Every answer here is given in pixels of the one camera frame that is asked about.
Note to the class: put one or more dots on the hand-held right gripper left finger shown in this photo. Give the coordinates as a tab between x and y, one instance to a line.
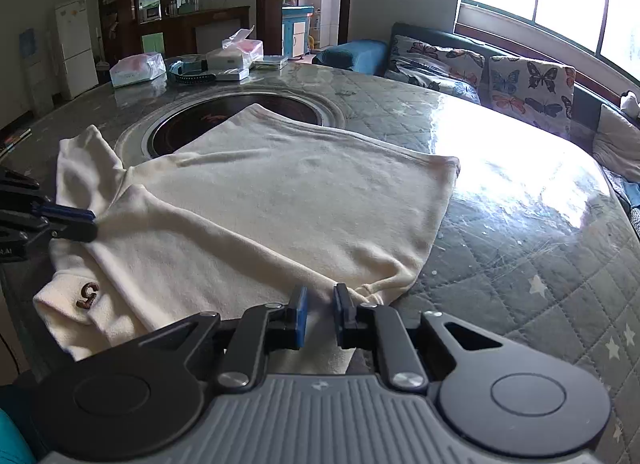
301	316

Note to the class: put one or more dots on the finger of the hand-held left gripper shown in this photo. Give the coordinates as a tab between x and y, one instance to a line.
75	231
67	214

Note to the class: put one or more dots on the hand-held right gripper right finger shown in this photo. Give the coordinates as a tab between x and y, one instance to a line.
345	319

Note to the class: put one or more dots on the cream long-sleeved garment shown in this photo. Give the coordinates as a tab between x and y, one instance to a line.
250	204

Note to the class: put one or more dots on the colourful booklet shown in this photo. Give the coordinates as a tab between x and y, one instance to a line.
14	141

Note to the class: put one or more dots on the white soft tissue pack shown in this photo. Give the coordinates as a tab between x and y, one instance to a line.
135	71

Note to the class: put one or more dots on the round black induction cooktop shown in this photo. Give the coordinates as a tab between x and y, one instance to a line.
200	124

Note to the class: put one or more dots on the white refrigerator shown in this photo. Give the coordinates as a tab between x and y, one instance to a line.
75	44

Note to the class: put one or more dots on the teal cloth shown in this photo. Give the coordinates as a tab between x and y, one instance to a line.
12	439

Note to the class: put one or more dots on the dark wooden sideboard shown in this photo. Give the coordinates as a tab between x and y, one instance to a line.
180	29

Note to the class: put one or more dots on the white cardboard box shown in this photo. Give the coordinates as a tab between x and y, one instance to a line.
225	60

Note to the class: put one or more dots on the white tissue box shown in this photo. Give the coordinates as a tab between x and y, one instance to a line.
250	46

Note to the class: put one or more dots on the flat green box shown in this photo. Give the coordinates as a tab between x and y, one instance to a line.
270	62

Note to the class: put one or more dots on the blue sofa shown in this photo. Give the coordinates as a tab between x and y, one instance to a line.
350	54

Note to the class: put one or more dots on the butterfly print cushion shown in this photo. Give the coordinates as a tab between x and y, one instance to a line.
525	89
435	56

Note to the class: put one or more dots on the blue small cabinet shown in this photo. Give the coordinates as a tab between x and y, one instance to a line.
295	34

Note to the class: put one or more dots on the grey cushion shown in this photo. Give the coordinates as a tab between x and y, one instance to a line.
620	139

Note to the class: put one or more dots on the panda plush toy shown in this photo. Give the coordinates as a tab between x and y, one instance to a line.
631	103

